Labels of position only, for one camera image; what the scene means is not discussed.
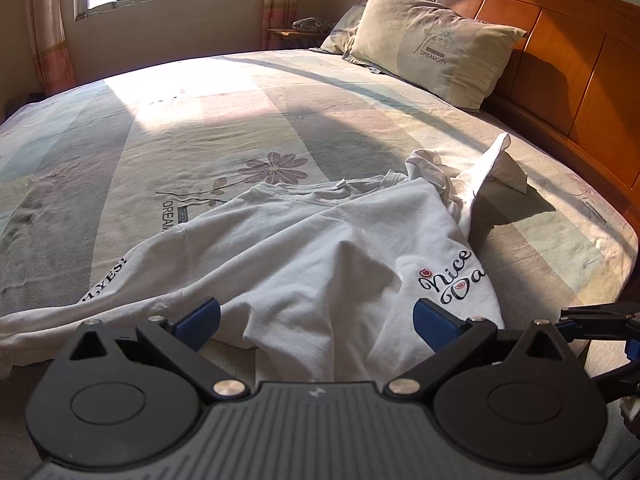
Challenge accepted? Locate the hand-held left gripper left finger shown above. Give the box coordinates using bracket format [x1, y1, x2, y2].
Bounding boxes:
[67, 297, 251, 402]

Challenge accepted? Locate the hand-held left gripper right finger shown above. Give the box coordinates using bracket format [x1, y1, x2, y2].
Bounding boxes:
[382, 297, 568, 402]

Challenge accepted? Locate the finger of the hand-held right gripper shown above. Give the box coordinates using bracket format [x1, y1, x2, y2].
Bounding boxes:
[552, 302, 640, 346]

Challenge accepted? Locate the white printed t-shirt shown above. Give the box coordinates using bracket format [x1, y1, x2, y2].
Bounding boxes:
[0, 132, 528, 378]

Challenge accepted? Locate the bed with floral sheet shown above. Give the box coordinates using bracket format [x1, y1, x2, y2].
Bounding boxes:
[0, 47, 640, 391]

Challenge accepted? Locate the wooden headboard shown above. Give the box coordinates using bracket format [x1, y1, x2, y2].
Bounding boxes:
[370, 0, 640, 211]

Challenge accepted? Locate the beige pillow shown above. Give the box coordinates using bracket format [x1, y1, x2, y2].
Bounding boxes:
[345, 0, 528, 113]

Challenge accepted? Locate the wooden nightstand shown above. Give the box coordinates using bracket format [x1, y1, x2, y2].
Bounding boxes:
[267, 27, 331, 51]

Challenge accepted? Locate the grey-blue pillow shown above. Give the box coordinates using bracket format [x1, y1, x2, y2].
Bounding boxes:
[310, 5, 367, 56]

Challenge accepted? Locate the grey bundle on nightstand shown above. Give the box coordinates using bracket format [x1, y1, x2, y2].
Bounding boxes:
[292, 17, 333, 36]

